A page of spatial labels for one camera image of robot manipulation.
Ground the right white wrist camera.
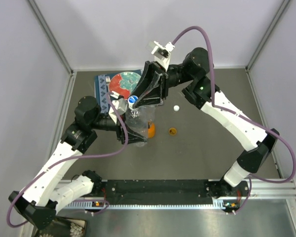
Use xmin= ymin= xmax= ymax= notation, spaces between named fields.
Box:
xmin=148 ymin=41 xmax=175 ymax=71

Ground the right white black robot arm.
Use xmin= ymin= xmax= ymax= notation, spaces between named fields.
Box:
xmin=129 ymin=46 xmax=276 ymax=196

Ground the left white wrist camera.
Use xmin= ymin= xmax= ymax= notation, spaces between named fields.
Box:
xmin=109 ymin=91 xmax=128 ymax=124

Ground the blue patterned placemat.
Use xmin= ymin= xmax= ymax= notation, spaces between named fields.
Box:
xmin=94 ymin=69 xmax=143 ymax=114

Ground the red teal patterned plate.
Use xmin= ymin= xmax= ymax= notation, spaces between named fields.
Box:
xmin=109 ymin=72 xmax=141 ymax=99

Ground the grey slotted cable duct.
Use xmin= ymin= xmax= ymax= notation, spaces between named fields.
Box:
xmin=64 ymin=199 xmax=240 ymax=211

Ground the white bottle cap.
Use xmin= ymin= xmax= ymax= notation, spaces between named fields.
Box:
xmin=173 ymin=105 xmax=180 ymax=111

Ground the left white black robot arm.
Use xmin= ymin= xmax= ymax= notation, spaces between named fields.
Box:
xmin=7 ymin=93 xmax=147 ymax=230

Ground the orange bottle cap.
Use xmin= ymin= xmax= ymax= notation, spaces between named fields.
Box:
xmin=168 ymin=127 xmax=177 ymax=136

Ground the aluminium frame rail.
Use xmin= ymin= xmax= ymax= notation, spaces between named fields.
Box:
xmin=54 ymin=179 xmax=296 ymax=201

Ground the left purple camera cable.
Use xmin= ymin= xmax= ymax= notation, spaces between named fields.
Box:
xmin=6 ymin=91 xmax=129 ymax=227

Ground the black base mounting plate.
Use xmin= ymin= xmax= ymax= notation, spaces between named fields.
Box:
xmin=91 ymin=179 xmax=249 ymax=204

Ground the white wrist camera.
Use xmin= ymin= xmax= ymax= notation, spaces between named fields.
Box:
xmin=109 ymin=91 xmax=128 ymax=124
xmin=148 ymin=41 xmax=175 ymax=71

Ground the floral patterned box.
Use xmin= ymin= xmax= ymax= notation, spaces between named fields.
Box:
xmin=34 ymin=217 xmax=87 ymax=237

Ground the clear bottle orange base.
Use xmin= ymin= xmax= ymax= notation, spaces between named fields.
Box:
xmin=148 ymin=121 xmax=156 ymax=138

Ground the silver fork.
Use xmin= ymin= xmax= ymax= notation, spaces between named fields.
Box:
xmin=105 ymin=76 xmax=111 ymax=85

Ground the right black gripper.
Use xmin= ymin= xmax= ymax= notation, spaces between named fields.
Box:
xmin=129 ymin=63 xmax=194 ymax=109

